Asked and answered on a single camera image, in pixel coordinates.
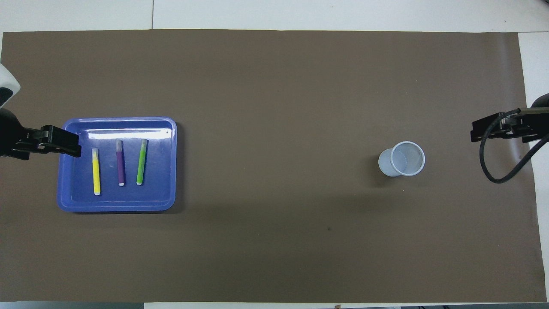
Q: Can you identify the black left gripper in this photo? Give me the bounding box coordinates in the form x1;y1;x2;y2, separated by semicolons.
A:
0;107;82;161

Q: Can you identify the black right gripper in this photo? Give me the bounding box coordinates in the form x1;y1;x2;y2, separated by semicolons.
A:
470;93;549;144

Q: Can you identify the yellow marker pen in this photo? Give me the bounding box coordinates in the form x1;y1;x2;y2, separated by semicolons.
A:
91;148;102;196

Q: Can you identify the purple marker pen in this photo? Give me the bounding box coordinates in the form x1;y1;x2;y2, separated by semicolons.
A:
115;139;127;187

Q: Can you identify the green marker pen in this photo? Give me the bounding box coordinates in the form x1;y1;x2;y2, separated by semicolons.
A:
136;138;149;186

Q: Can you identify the translucent plastic cup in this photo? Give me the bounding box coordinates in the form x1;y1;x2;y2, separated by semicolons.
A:
378;141;426;178

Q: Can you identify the blue plastic tray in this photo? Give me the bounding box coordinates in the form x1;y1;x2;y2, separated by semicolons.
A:
57;116;178;213

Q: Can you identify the brown table mat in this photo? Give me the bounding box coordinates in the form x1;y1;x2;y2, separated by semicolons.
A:
0;29;548;303

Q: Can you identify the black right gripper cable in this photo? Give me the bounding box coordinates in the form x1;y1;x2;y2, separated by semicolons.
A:
479;108;549;185

